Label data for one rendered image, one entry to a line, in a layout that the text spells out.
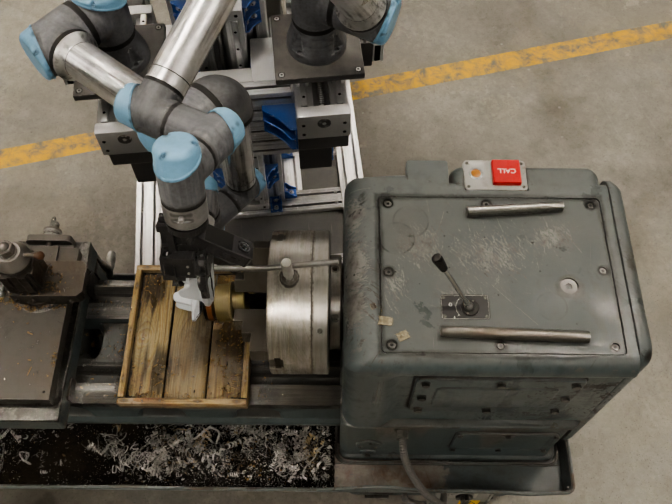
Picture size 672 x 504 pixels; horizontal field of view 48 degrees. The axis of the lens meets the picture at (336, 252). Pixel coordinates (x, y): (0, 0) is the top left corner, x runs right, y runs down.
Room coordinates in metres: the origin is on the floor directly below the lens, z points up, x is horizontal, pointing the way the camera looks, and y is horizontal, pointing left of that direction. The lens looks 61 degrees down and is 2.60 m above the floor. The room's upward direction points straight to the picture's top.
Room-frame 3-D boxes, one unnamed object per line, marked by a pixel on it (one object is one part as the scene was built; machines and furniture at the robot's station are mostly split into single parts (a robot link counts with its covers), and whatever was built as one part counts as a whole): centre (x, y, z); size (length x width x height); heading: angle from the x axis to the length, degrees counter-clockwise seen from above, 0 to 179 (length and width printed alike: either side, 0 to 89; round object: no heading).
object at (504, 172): (0.92, -0.36, 1.26); 0.06 x 0.06 x 0.02; 0
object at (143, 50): (1.33, 0.54, 1.21); 0.15 x 0.15 x 0.10
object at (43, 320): (0.72, 0.72, 0.95); 0.43 x 0.17 x 0.05; 0
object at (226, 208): (0.98, 0.31, 0.97); 0.11 x 0.08 x 0.11; 139
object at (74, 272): (0.79, 0.69, 0.99); 0.20 x 0.10 x 0.05; 90
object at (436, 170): (0.92, -0.20, 1.24); 0.09 x 0.08 x 0.03; 90
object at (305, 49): (1.39, 0.05, 1.21); 0.15 x 0.15 x 0.10
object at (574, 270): (0.72, -0.31, 1.06); 0.59 x 0.48 x 0.39; 90
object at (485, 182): (0.92, -0.34, 1.23); 0.13 x 0.08 x 0.05; 90
